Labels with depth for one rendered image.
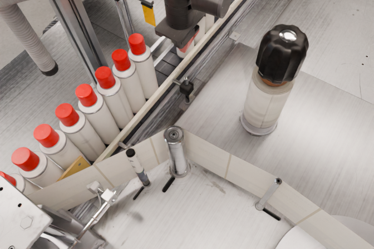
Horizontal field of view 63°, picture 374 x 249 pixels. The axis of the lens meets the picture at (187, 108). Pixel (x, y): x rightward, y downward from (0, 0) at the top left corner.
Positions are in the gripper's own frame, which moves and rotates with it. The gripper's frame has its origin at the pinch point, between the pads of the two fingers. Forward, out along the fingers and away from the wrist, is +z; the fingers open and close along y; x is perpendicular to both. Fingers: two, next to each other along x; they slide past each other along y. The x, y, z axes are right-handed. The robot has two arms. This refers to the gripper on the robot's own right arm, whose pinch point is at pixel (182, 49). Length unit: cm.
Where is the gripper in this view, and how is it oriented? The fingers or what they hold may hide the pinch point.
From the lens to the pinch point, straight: 72.5
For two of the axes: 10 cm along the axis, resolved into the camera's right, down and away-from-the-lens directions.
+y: 5.6, -7.3, 3.9
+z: 0.4, 4.9, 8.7
